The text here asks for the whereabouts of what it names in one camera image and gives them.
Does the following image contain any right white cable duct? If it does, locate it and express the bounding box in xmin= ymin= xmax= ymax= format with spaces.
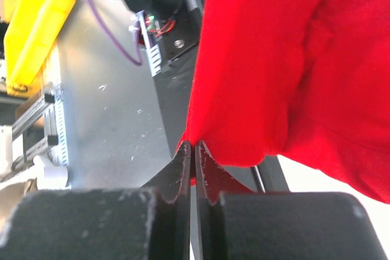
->
xmin=129 ymin=10 xmax=163 ymax=77

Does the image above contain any yellow plastic object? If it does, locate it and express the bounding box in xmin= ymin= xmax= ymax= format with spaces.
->
xmin=4 ymin=0 xmax=76 ymax=97

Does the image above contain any aluminium front rail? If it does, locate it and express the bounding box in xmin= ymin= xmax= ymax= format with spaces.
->
xmin=11 ymin=82 xmax=68 ymax=170

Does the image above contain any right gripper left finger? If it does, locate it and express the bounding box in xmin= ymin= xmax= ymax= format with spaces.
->
xmin=1 ymin=142 xmax=191 ymax=259

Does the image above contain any red t shirt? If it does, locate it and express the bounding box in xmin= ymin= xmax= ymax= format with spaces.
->
xmin=182 ymin=0 xmax=389 ymax=203

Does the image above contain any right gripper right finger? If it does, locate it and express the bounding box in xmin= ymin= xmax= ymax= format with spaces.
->
xmin=194 ymin=142 xmax=386 ymax=259

